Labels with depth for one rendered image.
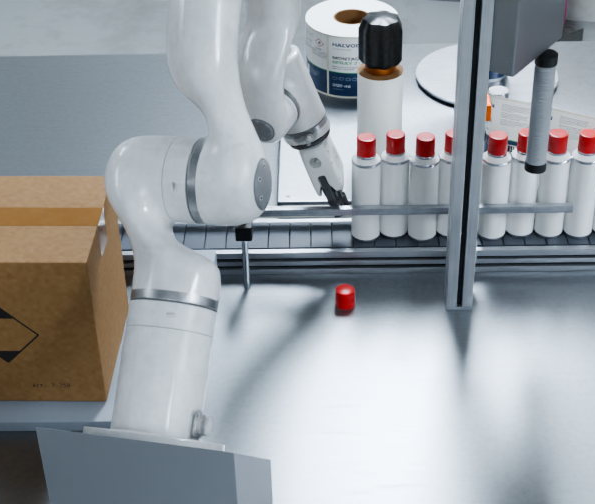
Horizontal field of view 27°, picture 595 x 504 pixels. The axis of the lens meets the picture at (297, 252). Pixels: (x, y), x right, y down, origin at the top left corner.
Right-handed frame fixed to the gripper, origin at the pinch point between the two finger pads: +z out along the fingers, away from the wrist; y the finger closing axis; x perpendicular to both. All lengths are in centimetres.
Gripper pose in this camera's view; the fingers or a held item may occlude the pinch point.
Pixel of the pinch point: (339, 204)
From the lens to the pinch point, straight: 225.0
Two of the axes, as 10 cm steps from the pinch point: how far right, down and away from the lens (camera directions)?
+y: 0.1, -5.8, 8.2
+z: 3.6, 7.6, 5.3
